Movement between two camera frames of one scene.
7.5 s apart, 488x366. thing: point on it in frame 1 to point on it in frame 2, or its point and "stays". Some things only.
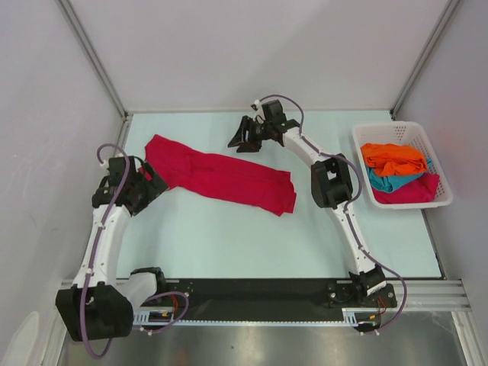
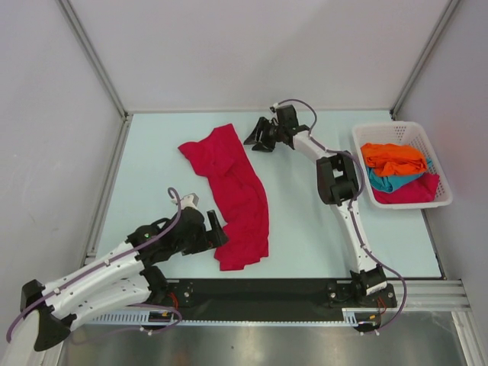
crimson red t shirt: (178, 167) to (223, 158)
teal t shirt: (391, 183) stays
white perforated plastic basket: (409, 133) stays
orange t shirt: (389, 159) stays
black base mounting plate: (265, 300) stays
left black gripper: (155, 187) to (210, 239)
